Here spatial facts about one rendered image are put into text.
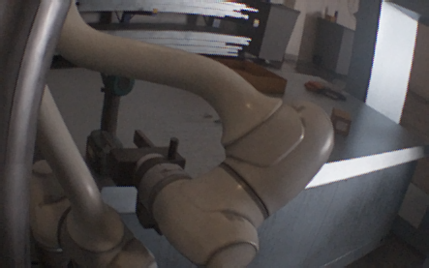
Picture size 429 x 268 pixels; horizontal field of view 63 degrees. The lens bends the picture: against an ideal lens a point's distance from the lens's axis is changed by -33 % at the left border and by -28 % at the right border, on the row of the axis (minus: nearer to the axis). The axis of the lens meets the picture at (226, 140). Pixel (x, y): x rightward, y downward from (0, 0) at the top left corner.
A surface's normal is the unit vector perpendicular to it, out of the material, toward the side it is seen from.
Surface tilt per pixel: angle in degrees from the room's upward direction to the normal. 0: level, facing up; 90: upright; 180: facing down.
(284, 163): 64
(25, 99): 88
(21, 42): 86
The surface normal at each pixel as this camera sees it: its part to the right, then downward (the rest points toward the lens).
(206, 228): -0.26, -0.53
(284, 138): 0.19, -0.17
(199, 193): -0.29, -0.72
